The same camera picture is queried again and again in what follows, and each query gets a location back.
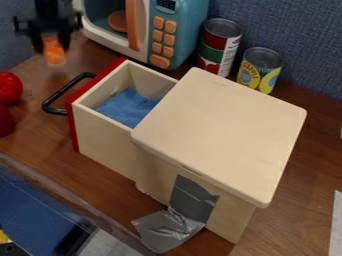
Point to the orange salmon sushi toy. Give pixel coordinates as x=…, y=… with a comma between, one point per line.
x=54, y=52

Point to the red green white can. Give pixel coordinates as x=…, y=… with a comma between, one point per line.
x=219, y=46

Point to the cabinet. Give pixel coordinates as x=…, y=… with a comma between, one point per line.
x=218, y=133

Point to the blue cloth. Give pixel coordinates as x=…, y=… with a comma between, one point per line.
x=124, y=108

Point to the drawer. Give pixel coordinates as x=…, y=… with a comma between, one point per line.
x=100, y=133

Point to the yellow can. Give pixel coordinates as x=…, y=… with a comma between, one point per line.
x=258, y=71

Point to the red toy ball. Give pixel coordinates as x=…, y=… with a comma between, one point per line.
x=5, y=120
x=9, y=87

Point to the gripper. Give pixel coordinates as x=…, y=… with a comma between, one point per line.
x=50, y=24

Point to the grey tape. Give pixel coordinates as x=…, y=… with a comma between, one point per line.
x=178, y=216

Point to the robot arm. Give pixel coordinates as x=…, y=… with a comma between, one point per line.
x=52, y=7

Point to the toy microwave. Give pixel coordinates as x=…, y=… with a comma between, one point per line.
x=178, y=30

